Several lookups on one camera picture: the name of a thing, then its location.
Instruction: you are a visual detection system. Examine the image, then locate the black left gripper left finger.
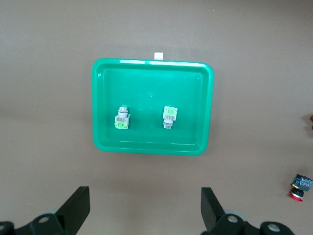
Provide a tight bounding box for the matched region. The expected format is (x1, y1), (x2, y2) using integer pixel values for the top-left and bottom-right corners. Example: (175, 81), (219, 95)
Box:
(0, 186), (91, 235)

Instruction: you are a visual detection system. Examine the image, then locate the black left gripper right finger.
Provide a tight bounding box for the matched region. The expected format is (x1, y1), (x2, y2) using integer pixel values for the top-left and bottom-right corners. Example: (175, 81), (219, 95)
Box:
(200, 187), (293, 235)

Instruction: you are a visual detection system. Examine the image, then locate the green push button switch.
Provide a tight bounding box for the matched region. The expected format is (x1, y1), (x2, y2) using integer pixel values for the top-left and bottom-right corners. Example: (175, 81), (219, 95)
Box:
(113, 104), (131, 130)
(162, 105), (179, 130)

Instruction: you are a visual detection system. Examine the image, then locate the red button blue body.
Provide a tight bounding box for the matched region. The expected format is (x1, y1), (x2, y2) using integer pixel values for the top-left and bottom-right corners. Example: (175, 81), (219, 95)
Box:
(288, 173), (313, 203)

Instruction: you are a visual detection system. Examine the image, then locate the green plastic tray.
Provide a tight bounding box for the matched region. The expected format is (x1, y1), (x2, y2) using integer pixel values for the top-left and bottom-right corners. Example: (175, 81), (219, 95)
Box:
(91, 58), (215, 157)

